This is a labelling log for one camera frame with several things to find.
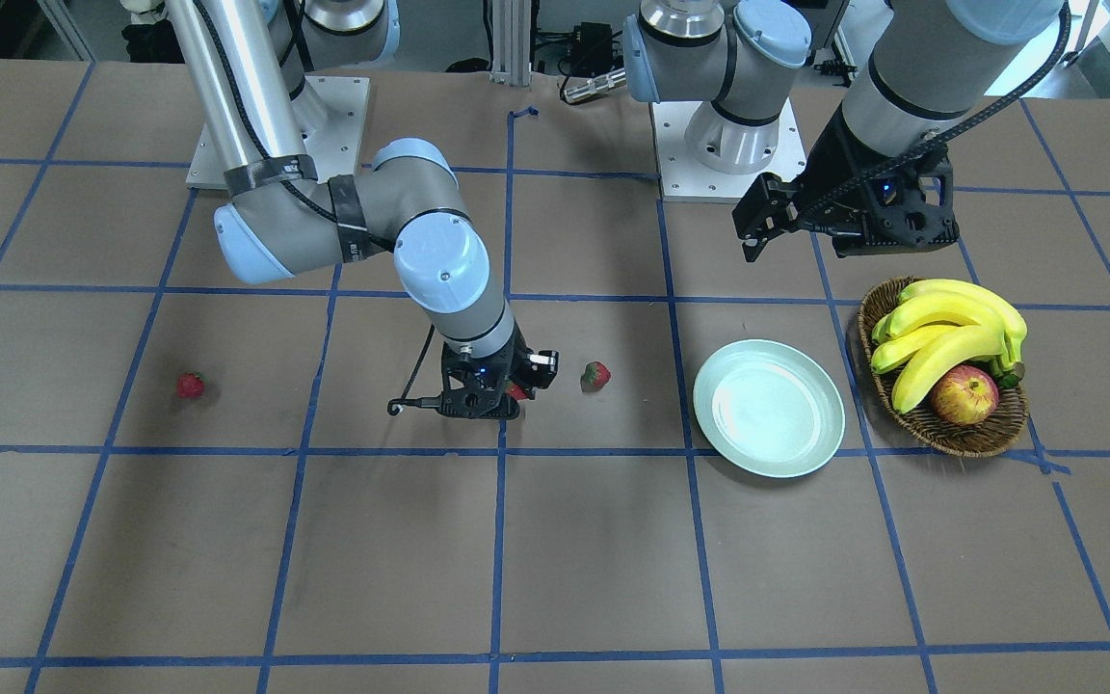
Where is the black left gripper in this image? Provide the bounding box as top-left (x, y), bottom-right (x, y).
top-left (731, 107), bottom-right (960, 263)

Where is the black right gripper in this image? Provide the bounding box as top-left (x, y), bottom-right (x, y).
top-left (437, 333), bottom-right (536, 420)

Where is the red strawberry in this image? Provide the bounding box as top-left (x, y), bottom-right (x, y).
top-left (581, 360), bottom-right (612, 392)
top-left (175, 372), bottom-right (204, 399)

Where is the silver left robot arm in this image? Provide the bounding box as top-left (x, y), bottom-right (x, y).
top-left (620, 1), bottom-right (1071, 262)

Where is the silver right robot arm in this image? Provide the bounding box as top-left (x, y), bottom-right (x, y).
top-left (167, 1), bottom-right (558, 420)

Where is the light green plate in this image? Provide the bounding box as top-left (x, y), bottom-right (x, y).
top-left (693, 339), bottom-right (845, 479)

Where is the yellow banana bunch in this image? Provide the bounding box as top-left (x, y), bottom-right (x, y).
top-left (864, 280), bottom-right (1029, 423)

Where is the red apple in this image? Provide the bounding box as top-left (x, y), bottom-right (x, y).
top-left (928, 364), bottom-right (1000, 426)

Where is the woven wicker basket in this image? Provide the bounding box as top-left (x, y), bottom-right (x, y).
top-left (850, 276), bottom-right (1030, 457)

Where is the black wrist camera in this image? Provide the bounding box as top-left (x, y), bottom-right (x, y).
top-left (527, 350), bottom-right (561, 389)

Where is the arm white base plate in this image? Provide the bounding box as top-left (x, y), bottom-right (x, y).
top-left (186, 76), bottom-right (371, 192)
top-left (650, 101), bottom-right (806, 203)

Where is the aluminium frame post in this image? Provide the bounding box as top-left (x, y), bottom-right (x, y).
top-left (488, 0), bottom-right (534, 88)

